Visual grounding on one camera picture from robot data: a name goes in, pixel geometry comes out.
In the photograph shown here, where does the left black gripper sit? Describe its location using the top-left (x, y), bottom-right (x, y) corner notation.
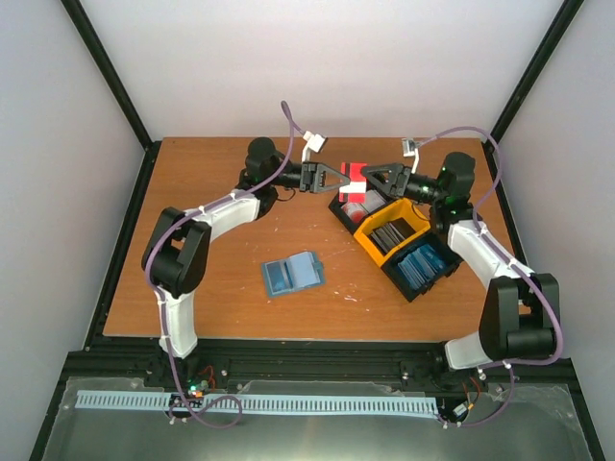
top-left (268, 161), bottom-right (351, 195)

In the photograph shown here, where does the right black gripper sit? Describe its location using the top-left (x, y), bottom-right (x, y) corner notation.
top-left (359, 163), bottom-right (444, 206)

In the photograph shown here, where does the red white credit card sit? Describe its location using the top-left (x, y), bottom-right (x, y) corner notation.
top-left (338, 162), bottom-right (367, 204)

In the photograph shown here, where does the blue card holder wallet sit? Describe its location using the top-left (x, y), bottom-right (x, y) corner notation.
top-left (261, 251), bottom-right (326, 298)

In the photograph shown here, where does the blue VIP credit card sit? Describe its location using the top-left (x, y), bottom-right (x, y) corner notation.
top-left (266, 260), bottom-right (292, 294)

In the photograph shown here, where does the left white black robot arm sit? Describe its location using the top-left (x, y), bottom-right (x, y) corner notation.
top-left (141, 137), bottom-right (351, 387)

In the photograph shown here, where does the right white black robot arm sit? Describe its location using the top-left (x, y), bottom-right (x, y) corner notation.
top-left (361, 152), bottom-right (563, 370)

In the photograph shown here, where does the white card stack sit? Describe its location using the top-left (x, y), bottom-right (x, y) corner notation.
top-left (363, 190), bottom-right (386, 213)

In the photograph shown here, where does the black bin with red cards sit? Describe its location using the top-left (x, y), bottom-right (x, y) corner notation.
top-left (329, 189), bottom-right (393, 233)

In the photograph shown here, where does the yellow bin with dark cards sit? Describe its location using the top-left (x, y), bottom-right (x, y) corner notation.
top-left (354, 198), bottom-right (431, 267)

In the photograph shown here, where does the dark card stack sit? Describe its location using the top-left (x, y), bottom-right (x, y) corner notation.
top-left (369, 218), bottom-right (415, 255)

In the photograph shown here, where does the blue card stack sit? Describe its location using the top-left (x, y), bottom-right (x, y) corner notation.
top-left (395, 243), bottom-right (448, 291)

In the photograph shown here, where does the black bin with blue cards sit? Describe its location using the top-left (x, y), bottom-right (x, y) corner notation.
top-left (382, 233), bottom-right (462, 303)

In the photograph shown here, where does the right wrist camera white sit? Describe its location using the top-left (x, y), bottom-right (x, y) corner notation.
top-left (402, 137), bottom-right (421, 174)

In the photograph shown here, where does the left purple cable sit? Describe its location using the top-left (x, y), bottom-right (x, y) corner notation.
top-left (143, 100), bottom-right (308, 428)

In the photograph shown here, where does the purple cable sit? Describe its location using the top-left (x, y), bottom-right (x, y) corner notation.
top-left (143, 100), bottom-right (308, 428)
top-left (412, 125), bottom-right (564, 428)

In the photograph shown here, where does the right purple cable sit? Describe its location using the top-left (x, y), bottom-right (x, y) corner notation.
top-left (412, 125), bottom-right (564, 428)

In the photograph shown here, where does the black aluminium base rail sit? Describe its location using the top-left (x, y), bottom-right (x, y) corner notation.
top-left (143, 337), bottom-right (576, 395)

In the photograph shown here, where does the right black frame post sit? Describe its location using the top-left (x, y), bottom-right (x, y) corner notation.
top-left (490, 0), bottom-right (584, 143)

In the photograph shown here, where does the black frame post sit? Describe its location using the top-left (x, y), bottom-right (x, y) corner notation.
top-left (61, 0), bottom-right (162, 150)
top-left (490, 0), bottom-right (584, 143)

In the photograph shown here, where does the left black frame post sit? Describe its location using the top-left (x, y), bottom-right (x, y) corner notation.
top-left (61, 0), bottom-right (162, 150)

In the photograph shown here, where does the light blue slotted cable duct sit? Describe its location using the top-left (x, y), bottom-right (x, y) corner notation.
top-left (74, 390), bottom-right (438, 418)

